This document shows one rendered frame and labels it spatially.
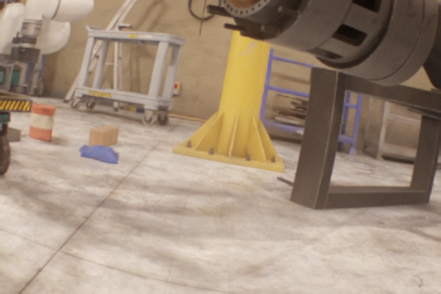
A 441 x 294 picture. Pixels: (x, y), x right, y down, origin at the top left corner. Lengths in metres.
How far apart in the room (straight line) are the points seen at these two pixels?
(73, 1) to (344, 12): 0.89
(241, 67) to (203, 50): 3.48
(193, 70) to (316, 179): 4.95
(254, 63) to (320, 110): 1.40
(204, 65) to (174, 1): 1.00
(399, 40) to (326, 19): 0.26
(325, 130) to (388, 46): 1.17
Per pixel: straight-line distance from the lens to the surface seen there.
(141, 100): 5.49
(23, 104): 1.97
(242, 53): 4.01
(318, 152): 2.66
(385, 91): 2.47
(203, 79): 7.45
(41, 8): 1.77
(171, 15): 7.53
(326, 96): 2.65
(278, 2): 1.41
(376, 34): 1.52
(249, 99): 4.01
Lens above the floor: 0.46
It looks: 4 degrees down
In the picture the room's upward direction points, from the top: 10 degrees clockwise
